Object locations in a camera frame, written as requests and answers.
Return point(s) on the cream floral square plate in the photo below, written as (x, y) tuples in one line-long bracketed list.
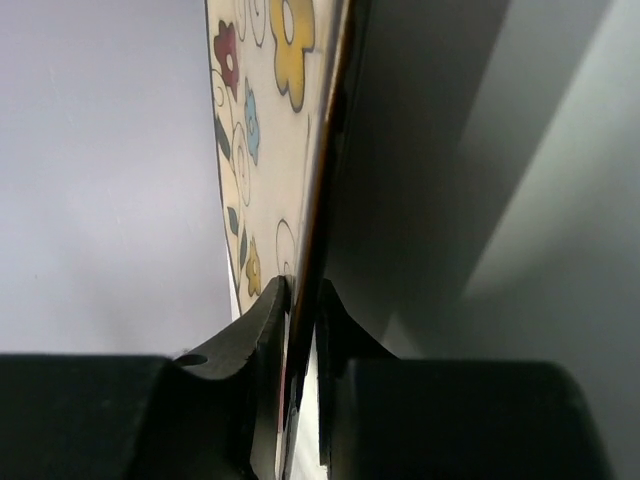
[(284, 79)]

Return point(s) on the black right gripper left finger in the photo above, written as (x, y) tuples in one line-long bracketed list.
[(232, 417)]

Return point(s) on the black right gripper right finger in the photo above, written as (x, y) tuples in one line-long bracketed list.
[(339, 341)]

